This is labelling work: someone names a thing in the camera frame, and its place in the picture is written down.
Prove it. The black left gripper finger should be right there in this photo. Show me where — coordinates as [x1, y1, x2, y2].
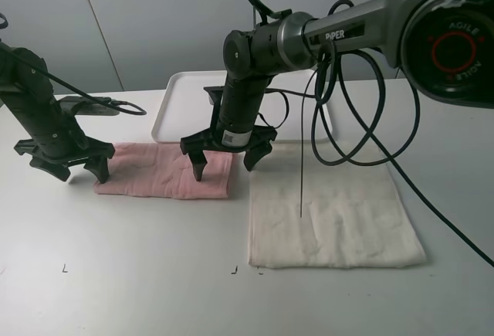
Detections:
[84, 156, 110, 183]
[37, 164, 70, 182]

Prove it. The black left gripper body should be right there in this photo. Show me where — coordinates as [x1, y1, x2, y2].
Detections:
[14, 111, 115, 165]

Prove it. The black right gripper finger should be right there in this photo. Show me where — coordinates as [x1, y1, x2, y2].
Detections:
[188, 151, 208, 181]
[243, 143, 270, 171]

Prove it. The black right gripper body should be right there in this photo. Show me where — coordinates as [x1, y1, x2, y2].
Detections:
[180, 75, 276, 154]

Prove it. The pink towel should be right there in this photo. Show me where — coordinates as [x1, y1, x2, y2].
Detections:
[93, 143, 234, 200]

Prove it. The cream white towel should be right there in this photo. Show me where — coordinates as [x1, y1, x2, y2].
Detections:
[248, 143, 427, 268]

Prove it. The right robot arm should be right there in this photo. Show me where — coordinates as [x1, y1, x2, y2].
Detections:
[180, 0, 493, 179]

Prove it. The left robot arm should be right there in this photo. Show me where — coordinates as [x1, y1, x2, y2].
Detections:
[1, 43, 115, 183]

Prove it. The white rectangular plastic tray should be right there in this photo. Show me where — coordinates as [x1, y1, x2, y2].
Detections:
[151, 70, 316, 143]

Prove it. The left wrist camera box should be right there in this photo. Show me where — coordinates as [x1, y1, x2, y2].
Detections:
[59, 96, 119, 116]

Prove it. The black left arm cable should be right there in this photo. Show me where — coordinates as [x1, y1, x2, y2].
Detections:
[0, 13, 147, 117]

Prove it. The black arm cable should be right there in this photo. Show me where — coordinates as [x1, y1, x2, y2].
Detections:
[266, 0, 494, 268]
[0, 13, 147, 117]

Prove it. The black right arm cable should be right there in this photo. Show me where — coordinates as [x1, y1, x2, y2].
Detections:
[266, 0, 494, 268]

